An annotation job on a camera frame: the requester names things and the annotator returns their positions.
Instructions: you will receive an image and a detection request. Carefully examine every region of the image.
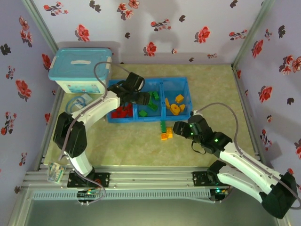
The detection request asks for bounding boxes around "blue three-compartment bin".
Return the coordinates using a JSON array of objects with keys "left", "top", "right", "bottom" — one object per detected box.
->
[{"left": 107, "top": 77, "right": 192, "bottom": 124}]

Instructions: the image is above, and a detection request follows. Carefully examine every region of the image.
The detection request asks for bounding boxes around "small white box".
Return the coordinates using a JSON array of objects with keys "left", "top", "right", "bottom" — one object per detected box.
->
[{"left": 74, "top": 93, "right": 94, "bottom": 109}]

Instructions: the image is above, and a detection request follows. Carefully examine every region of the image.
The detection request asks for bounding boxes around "right circuit board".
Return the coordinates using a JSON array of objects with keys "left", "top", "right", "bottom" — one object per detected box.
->
[{"left": 210, "top": 187, "right": 230, "bottom": 203}]

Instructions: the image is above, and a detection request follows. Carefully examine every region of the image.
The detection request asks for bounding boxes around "circuit board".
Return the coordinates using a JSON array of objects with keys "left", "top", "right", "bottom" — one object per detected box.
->
[
  {"left": 210, "top": 187, "right": 230, "bottom": 203},
  {"left": 77, "top": 191, "right": 101, "bottom": 205}
]

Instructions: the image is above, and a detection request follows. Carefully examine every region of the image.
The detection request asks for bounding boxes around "storage box with blue lid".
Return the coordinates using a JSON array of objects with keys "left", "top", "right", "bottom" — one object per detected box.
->
[{"left": 48, "top": 48, "right": 113, "bottom": 95}]

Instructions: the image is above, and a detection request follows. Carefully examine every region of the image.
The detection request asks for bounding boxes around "left circuit board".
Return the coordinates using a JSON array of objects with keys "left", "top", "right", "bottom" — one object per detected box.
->
[{"left": 77, "top": 191, "right": 101, "bottom": 205}]

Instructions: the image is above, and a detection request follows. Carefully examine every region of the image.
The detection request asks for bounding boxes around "clear plastic packet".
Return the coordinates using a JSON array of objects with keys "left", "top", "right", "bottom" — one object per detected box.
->
[{"left": 48, "top": 162, "right": 66, "bottom": 183}]

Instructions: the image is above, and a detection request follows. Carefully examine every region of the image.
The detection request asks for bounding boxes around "grey right arm cable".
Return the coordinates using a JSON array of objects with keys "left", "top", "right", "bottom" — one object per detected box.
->
[{"left": 192, "top": 103, "right": 301, "bottom": 210}]

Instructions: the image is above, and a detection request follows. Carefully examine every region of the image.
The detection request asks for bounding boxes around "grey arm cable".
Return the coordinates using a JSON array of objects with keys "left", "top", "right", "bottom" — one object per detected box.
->
[
  {"left": 192, "top": 103, "right": 301, "bottom": 210},
  {"left": 58, "top": 61, "right": 132, "bottom": 205}
]

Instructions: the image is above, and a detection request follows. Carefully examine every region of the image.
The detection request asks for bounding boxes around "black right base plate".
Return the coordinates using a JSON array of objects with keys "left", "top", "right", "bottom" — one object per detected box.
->
[{"left": 192, "top": 171, "right": 233, "bottom": 186}]

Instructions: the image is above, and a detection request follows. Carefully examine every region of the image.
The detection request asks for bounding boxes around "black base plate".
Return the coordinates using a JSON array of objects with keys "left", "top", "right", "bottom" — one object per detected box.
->
[
  {"left": 67, "top": 171, "right": 111, "bottom": 188},
  {"left": 192, "top": 171, "right": 233, "bottom": 186}
]

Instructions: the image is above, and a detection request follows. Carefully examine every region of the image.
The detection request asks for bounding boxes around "grey left arm cable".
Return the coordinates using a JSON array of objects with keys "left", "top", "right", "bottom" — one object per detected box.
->
[{"left": 58, "top": 61, "right": 132, "bottom": 205}]

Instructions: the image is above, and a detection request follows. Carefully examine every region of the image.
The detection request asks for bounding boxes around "right aluminium side rail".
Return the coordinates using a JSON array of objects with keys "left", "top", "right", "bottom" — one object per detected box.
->
[{"left": 231, "top": 65, "right": 269, "bottom": 168}]

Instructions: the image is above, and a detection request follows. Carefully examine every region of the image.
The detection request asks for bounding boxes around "aluminium side rail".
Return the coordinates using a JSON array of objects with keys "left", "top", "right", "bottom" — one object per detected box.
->
[
  {"left": 231, "top": 65, "right": 269, "bottom": 168},
  {"left": 37, "top": 88, "right": 65, "bottom": 171}
]

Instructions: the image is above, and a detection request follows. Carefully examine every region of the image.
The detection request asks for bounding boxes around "aluminium frame rail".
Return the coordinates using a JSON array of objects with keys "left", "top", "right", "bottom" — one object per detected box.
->
[{"left": 22, "top": 164, "right": 282, "bottom": 189}]

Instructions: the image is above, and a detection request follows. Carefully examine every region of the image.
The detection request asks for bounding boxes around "blue coiled cable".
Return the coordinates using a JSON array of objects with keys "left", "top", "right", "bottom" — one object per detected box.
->
[{"left": 65, "top": 94, "right": 87, "bottom": 113}]

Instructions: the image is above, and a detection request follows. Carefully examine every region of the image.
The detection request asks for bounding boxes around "grey slotted cable duct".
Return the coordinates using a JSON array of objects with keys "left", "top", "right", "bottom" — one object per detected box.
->
[{"left": 32, "top": 189, "right": 211, "bottom": 201}]

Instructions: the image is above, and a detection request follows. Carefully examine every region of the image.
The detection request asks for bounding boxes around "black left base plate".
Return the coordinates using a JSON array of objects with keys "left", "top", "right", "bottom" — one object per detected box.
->
[{"left": 67, "top": 171, "right": 111, "bottom": 188}]

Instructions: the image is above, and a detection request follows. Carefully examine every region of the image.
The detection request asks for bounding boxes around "left aluminium side rail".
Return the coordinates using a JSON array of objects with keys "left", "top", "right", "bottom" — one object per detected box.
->
[{"left": 37, "top": 88, "right": 65, "bottom": 171}]

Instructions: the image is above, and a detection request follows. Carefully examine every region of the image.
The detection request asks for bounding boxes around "right aluminium frame post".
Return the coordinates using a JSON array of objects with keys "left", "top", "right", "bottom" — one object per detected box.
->
[{"left": 231, "top": 0, "right": 277, "bottom": 69}]

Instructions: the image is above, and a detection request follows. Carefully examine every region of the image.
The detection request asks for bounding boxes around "aluminium frame post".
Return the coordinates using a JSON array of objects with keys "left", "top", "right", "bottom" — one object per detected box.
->
[
  {"left": 21, "top": 0, "right": 59, "bottom": 56},
  {"left": 231, "top": 0, "right": 277, "bottom": 69}
]

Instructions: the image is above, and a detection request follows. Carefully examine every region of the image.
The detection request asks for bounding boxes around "left aluminium frame post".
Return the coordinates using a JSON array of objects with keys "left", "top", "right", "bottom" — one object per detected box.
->
[{"left": 21, "top": 0, "right": 59, "bottom": 56}]

